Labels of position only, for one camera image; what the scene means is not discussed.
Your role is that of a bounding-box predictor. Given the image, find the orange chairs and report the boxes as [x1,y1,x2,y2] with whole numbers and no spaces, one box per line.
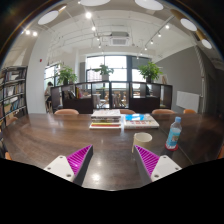
[0,108,224,161]

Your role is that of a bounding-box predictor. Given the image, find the blue-covered magazine stack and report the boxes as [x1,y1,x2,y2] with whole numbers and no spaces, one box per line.
[122,113,161,130]

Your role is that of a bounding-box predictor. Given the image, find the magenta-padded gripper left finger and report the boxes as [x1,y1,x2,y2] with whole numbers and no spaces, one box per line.
[43,144,94,187]

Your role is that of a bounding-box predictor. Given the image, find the cream ceramic mug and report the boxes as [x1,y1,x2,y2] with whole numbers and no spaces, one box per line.
[131,132,154,155]

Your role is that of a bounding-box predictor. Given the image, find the clear blue-capped water bottle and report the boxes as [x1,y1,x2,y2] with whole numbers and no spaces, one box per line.
[165,116,183,150]

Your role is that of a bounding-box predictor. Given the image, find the potted green plant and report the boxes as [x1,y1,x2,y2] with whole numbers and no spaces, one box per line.
[137,61,164,84]
[94,64,115,82]
[56,64,79,86]

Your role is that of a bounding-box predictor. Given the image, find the tall dark bookshelf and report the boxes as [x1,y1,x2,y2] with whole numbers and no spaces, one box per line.
[0,65,29,126]

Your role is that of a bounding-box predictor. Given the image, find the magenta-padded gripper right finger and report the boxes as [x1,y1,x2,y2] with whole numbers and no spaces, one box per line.
[133,144,183,186]

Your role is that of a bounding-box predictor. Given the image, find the ceiling air conditioner unit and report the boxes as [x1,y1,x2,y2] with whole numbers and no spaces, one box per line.
[108,31,131,47]

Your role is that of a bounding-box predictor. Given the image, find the low dark shelf unit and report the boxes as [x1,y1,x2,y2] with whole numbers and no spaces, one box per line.
[49,80,174,115]

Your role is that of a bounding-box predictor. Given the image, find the round ceiling lights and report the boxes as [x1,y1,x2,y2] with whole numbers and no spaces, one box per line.
[23,0,214,50]

